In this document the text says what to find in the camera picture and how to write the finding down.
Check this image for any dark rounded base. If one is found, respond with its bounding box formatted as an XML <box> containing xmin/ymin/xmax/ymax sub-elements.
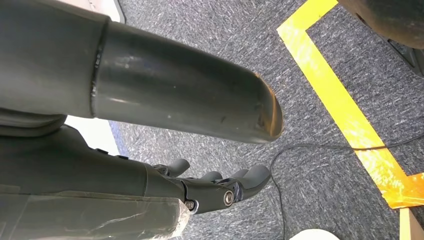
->
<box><xmin>336</xmin><ymin>0</ymin><xmax>424</xmax><ymax>79</ymax></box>

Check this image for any white panel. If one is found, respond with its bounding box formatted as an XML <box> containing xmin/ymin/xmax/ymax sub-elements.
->
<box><xmin>57</xmin><ymin>0</ymin><xmax>126</xmax><ymax>157</ymax></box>

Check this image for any thin black floor cable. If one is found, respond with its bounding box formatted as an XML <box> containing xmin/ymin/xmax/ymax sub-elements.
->
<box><xmin>268</xmin><ymin>133</ymin><xmax>424</xmax><ymax>240</ymax></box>

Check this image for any white shoe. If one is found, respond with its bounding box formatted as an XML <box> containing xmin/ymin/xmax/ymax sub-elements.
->
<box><xmin>288</xmin><ymin>228</ymin><xmax>341</xmax><ymax>240</ymax></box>

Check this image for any light wood desk leg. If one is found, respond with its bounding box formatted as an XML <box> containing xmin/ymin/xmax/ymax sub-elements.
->
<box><xmin>398</xmin><ymin>207</ymin><xmax>424</xmax><ymax>240</ymax></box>

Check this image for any yellow floor tape strip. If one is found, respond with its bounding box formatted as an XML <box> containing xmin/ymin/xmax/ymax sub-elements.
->
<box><xmin>276</xmin><ymin>0</ymin><xmax>424</xmax><ymax>211</ymax></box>

